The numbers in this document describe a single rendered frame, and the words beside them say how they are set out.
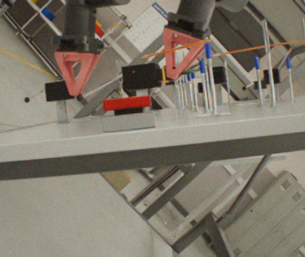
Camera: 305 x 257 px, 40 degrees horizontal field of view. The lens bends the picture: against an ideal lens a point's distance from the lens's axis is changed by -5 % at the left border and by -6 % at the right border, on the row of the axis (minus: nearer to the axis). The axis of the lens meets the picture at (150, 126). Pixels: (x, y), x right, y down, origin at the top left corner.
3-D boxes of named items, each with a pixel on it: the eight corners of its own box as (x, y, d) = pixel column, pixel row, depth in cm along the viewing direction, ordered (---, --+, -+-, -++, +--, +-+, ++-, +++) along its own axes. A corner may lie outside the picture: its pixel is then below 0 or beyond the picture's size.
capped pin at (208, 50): (208, 116, 60) (199, 38, 60) (218, 114, 61) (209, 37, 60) (211, 116, 59) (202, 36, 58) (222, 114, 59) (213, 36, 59)
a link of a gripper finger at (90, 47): (98, 96, 79) (101, 43, 78) (85, 96, 72) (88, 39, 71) (63, 94, 80) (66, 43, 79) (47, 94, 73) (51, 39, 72)
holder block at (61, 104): (30, 126, 106) (26, 87, 106) (77, 121, 106) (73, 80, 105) (24, 128, 102) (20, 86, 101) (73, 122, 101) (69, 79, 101)
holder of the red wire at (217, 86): (230, 103, 134) (227, 68, 134) (227, 104, 121) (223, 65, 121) (214, 104, 136) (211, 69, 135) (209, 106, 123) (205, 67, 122)
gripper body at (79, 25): (104, 51, 80) (106, 13, 80) (85, 46, 70) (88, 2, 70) (71, 51, 81) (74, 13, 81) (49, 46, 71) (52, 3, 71)
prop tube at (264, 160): (221, 220, 145) (271, 143, 143) (220, 218, 148) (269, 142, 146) (229, 225, 145) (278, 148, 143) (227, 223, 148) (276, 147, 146)
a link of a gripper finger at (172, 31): (193, 86, 75) (211, 34, 74) (188, 84, 68) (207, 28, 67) (156, 73, 77) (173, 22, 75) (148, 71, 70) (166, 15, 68)
